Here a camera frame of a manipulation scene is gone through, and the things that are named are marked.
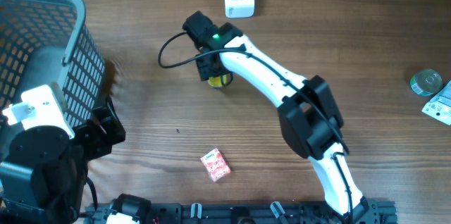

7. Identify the red tissue pack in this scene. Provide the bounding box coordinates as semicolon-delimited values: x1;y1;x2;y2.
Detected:
200;148;231;182

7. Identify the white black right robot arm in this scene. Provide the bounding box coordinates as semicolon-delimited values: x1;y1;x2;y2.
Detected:
183;11;364;223

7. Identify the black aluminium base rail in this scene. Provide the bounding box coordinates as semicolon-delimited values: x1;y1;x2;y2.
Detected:
84;194;398;224

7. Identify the yellow lidded jar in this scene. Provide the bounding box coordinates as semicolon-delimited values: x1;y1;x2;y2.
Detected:
207;75;228;88

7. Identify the grey plastic shopping basket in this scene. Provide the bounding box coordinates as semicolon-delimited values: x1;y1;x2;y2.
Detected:
1;0;106;127

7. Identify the silver tin can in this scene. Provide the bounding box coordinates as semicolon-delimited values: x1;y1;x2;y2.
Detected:
409;68;443;97

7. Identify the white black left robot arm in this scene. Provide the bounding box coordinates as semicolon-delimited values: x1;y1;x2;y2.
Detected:
1;95;125;223

